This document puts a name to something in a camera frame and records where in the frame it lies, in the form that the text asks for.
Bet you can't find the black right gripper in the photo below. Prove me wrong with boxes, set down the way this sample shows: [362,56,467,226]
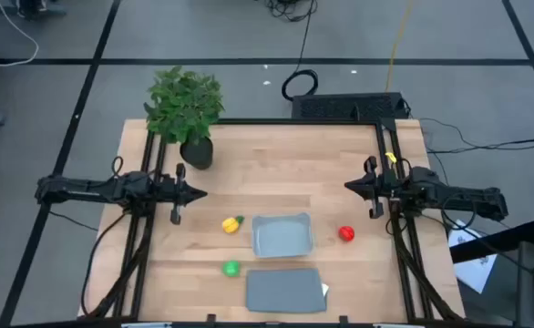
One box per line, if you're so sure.
[344,156,398,219]

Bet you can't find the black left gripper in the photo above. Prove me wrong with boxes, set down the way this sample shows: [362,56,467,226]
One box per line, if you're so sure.
[157,162,208,225]

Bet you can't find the yellow toy vegetable green stem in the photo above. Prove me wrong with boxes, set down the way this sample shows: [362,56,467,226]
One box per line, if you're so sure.
[221,215,246,235]

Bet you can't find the grey plastic tupperware container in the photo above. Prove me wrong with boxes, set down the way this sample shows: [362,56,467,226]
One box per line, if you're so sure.
[251,211,314,260]

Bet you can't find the grey tupperware lid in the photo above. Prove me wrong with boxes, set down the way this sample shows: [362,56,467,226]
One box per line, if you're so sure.
[245,267,328,314]

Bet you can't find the black plant pot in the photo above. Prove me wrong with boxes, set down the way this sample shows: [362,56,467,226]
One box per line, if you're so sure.
[179,136,215,171]

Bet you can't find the black perforated computer case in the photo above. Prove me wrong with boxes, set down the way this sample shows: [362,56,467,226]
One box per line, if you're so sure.
[291,92,409,120]

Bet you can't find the green leafy plant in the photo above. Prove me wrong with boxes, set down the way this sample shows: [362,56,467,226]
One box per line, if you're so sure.
[143,66,226,146]

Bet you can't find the white printed paper sheet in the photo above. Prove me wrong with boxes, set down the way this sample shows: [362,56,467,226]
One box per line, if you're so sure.
[447,220,498,294]

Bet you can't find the black cable from left arm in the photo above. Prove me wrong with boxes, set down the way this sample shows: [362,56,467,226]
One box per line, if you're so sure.
[80,211,129,318]

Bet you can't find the black coiled floor cable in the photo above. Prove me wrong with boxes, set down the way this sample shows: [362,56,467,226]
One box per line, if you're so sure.
[281,0,319,102]

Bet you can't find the black cables by computer case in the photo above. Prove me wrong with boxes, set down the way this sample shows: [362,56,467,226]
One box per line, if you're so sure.
[419,117,534,155]

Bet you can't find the yellow floor cable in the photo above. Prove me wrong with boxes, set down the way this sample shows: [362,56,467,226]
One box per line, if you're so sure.
[385,0,415,92]

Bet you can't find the black cable tangle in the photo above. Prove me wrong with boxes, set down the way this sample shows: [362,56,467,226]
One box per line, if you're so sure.
[264,0,318,23]

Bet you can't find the white floor cable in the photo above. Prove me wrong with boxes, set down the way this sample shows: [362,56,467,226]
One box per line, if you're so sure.
[0,0,39,68]

